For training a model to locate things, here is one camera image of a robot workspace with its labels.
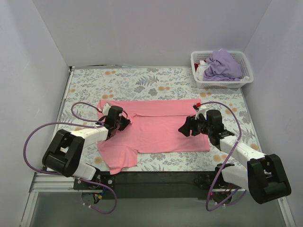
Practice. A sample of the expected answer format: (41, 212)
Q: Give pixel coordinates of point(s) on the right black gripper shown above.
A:
(194, 126)

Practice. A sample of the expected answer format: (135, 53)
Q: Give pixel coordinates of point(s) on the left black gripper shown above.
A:
(122, 123)

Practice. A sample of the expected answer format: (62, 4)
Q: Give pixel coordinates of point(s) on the pink t shirt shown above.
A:
(153, 129)

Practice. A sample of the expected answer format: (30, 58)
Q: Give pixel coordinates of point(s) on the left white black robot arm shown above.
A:
(64, 152)

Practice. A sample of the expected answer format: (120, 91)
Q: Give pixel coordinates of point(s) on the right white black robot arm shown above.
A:
(263, 176)

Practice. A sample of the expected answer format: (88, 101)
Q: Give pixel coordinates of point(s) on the floral table mat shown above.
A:
(86, 87)

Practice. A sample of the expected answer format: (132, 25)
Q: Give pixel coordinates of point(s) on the white garment in basket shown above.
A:
(203, 65)

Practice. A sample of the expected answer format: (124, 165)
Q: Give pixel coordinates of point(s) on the purple t shirt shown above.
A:
(222, 67)

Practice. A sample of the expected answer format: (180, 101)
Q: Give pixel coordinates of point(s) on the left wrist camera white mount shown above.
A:
(104, 109)

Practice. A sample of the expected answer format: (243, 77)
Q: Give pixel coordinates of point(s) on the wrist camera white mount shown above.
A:
(200, 108)
(104, 109)

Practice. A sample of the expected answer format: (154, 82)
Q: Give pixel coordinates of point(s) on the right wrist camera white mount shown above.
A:
(200, 108)

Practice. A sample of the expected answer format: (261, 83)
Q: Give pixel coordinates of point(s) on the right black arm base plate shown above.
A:
(204, 181)

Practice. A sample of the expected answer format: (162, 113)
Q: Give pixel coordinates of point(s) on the aluminium frame rail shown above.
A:
(144, 199)

